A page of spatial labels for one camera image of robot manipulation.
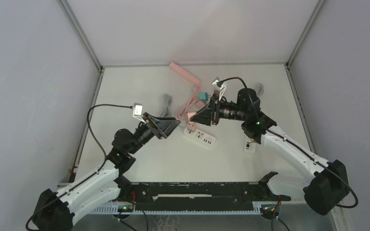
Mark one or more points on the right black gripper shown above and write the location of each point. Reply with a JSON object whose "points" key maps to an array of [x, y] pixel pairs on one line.
{"points": [[205, 116]]}

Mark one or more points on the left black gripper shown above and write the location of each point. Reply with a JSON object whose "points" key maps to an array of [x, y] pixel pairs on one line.
{"points": [[167, 125]]}

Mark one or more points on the white power strip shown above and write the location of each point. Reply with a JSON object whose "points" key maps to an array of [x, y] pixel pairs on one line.
{"points": [[200, 137], [250, 147]]}

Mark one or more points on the brown pink plug adapter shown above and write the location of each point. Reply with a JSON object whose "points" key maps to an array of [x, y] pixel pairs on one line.
{"points": [[188, 116]]}

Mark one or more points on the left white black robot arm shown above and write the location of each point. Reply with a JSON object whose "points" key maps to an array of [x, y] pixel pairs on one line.
{"points": [[62, 209]]}

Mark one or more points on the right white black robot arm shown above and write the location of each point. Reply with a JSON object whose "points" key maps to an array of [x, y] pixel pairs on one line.
{"points": [[324, 184]]}

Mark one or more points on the teal plug adapter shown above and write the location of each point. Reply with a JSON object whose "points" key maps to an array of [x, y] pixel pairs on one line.
{"points": [[203, 96]]}

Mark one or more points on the pink power strip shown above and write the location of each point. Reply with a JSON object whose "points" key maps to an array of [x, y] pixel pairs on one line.
{"points": [[185, 75]]}

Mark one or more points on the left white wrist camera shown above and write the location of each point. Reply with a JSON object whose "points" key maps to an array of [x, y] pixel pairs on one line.
{"points": [[137, 112]]}

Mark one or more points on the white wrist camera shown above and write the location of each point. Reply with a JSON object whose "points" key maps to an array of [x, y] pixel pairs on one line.
{"points": [[220, 88], [137, 112]]}

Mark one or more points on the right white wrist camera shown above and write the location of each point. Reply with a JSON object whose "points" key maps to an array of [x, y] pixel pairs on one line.
{"points": [[220, 88]]}

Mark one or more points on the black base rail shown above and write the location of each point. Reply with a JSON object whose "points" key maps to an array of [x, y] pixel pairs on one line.
{"points": [[198, 194]]}

